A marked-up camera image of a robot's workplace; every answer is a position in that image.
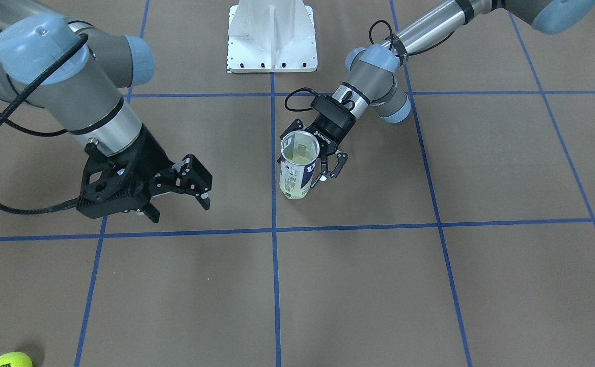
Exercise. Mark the tennis ball Wilson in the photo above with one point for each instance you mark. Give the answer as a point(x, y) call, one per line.
point(16, 359)

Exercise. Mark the clear tennis ball can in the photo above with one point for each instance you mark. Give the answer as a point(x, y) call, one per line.
point(299, 154)

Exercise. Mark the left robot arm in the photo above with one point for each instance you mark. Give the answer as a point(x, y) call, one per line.
point(371, 81)

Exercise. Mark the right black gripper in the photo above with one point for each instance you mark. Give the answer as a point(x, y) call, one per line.
point(154, 154)

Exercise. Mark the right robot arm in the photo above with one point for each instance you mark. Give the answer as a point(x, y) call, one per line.
point(61, 75)

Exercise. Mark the tennis ball Roland Garros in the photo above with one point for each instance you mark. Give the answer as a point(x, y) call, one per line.
point(296, 177)

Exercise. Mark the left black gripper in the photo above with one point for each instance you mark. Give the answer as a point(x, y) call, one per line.
point(329, 136)

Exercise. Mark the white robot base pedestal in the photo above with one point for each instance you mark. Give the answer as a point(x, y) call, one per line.
point(271, 37)

